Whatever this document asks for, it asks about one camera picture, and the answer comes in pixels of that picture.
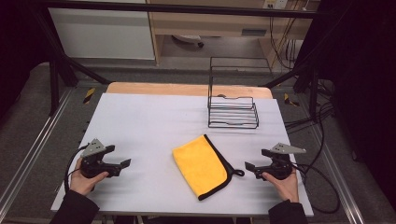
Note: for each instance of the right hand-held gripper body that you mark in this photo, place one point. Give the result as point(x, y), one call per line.
point(278, 163)

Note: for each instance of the office chair base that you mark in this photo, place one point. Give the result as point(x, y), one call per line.
point(188, 39)

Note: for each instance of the person's left hand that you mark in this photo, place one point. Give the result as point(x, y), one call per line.
point(82, 181)

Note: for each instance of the wooden desk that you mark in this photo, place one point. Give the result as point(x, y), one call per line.
point(224, 25)

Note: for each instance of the black metal frame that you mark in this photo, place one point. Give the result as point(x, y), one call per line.
point(62, 62)

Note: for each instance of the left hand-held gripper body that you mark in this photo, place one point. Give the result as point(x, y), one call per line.
point(93, 161)

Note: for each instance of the yellow cloth with black trim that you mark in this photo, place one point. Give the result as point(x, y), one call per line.
point(202, 166)

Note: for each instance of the person's right hand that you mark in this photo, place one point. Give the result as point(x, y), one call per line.
point(285, 186)

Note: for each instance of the white table cover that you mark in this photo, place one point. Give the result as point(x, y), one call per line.
point(180, 149)

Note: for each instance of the yellow black striped tape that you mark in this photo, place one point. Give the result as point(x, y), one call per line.
point(289, 100)
point(89, 95)

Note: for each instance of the white cabinet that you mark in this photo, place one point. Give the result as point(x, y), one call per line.
point(102, 32)

